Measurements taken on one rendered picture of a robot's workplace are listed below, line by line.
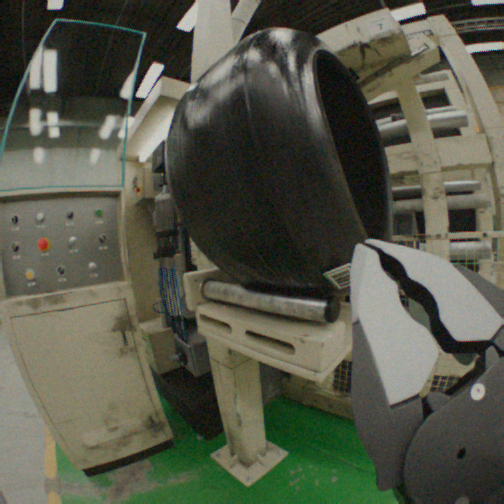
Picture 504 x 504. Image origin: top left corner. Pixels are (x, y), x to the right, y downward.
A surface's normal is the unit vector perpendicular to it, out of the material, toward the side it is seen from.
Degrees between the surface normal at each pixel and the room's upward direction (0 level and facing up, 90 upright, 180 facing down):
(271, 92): 91
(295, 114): 96
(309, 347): 90
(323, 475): 0
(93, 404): 89
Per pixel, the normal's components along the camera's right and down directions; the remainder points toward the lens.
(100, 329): 0.70, -0.02
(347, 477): -0.08, -1.00
